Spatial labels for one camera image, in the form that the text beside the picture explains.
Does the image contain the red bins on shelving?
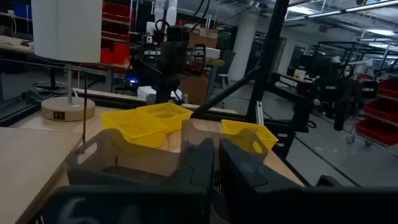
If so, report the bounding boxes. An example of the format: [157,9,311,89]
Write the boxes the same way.
[99,1,132,66]

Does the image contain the white shade table lamp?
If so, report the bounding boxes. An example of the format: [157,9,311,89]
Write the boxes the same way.
[30,0,103,123]

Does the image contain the translucent grey plastic basket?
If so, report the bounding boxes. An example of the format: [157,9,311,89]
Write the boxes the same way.
[64,119,269,187]

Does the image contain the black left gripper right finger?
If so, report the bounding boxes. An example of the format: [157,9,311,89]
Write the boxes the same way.
[219,139,398,224]

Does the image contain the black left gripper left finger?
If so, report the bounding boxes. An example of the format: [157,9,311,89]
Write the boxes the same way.
[43,138,215,224]

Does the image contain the white box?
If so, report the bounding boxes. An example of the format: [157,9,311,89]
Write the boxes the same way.
[136,86,157,101]

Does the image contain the black rig frame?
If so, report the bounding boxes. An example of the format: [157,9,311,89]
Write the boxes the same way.
[191,0,290,126]

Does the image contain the yellow perforated plastic basket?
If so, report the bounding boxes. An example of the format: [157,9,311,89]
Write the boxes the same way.
[99,108,170,149]
[136,102,194,132]
[221,119,279,154]

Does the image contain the red storage bins rack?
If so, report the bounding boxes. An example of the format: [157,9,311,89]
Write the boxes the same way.
[353,79,398,147]

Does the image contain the black background Trossen robot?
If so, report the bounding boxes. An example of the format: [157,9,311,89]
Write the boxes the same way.
[269,72,318,133]

